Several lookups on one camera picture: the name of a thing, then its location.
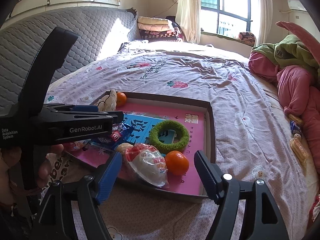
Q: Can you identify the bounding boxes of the pink and blue book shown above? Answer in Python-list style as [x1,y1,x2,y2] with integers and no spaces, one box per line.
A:
[66,102,208,197]

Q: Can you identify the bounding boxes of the grey quilted headboard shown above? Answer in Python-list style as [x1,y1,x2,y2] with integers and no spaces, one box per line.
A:
[0,6,138,117]

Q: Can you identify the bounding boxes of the dark patterned pillow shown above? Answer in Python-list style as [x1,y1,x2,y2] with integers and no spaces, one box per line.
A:
[118,41,151,53]

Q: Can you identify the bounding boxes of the blue candy packet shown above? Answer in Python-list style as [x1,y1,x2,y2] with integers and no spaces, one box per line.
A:
[290,121,302,136]

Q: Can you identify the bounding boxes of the white drawstring pouch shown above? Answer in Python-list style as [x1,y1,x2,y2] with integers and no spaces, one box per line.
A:
[97,88,118,112]

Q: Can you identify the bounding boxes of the person's left hand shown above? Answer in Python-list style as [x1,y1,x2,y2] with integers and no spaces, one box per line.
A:
[0,144,65,206]

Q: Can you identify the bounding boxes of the patterned blanket on sill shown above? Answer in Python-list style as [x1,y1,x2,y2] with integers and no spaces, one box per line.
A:
[238,31,256,42]

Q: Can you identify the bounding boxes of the walnut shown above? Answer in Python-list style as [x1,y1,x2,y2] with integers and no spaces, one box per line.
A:
[116,142,135,156]

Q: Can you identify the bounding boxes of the orange tangerine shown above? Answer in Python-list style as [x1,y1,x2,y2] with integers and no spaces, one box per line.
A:
[116,92,127,107]
[165,150,190,176]

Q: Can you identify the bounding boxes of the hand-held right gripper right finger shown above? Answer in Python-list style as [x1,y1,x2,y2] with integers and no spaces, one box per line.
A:
[194,150,291,240]

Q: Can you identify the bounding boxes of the long yellow biscuit packet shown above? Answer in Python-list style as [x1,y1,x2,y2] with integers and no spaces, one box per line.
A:
[290,133,310,166]

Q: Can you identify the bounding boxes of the white air conditioner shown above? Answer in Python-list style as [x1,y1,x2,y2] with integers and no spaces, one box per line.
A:
[287,0,308,12]

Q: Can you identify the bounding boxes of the cream curtain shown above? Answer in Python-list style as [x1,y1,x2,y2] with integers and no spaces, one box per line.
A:
[255,0,273,47]
[175,0,202,45]

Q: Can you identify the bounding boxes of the dark framed window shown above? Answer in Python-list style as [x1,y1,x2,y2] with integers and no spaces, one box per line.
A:
[200,0,261,38]

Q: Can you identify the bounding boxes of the pink duvet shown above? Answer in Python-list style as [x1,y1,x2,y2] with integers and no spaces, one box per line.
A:
[248,21,320,178]

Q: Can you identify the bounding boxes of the black clothes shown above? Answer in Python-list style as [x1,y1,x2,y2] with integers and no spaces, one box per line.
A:
[165,16,180,28]

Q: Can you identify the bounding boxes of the small biscuit packet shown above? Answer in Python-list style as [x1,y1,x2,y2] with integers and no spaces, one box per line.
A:
[287,113,305,127]

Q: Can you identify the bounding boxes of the toy egg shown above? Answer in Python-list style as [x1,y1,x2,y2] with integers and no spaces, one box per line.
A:
[124,143,170,188]

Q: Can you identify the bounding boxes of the green fuzzy ring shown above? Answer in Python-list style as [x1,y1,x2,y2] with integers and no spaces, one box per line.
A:
[149,120,190,152]

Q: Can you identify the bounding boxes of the red candy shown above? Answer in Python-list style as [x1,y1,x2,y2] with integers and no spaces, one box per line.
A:
[64,140,91,153]

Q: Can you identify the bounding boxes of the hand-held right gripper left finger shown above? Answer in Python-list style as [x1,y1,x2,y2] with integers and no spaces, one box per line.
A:
[31,151,123,240]

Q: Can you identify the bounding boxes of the stack of folded blankets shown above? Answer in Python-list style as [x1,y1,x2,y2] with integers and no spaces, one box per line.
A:
[137,16,181,42]

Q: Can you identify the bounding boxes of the blue cookie packet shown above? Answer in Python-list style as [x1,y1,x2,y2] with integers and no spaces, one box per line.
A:
[88,122,135,151]

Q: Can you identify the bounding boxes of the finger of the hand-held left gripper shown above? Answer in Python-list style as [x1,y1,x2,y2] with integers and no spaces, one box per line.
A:
[49,112,125,125]
[44,104,100,115]

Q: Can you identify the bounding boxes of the grey cardboard box tray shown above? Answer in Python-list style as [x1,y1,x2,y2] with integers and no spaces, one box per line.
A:
[63,90,217,204]

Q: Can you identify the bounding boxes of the green blanket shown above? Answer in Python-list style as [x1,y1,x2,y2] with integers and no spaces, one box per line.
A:
[251,34,320,81]

